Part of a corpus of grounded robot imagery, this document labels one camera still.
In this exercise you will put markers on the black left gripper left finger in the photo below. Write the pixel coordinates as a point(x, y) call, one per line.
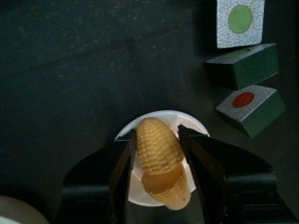
point(122, 180)

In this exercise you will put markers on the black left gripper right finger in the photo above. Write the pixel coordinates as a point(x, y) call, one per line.
point(218, 175)

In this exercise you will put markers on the large yellow toy corn piece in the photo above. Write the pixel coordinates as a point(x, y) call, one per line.
point(158, 145)

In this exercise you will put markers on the small yellow toy corn piece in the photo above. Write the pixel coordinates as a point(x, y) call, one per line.
point(171, 189)

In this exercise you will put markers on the small white plate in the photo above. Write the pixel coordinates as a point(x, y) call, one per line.
point(175, 119)

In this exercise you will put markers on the block with red dot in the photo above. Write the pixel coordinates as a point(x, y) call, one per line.
point(253, 110)

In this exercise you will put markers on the plain dark green block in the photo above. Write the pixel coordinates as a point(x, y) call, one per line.
point(245, 67)

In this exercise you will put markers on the block with green dot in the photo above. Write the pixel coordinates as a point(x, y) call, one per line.
point(239, 23)

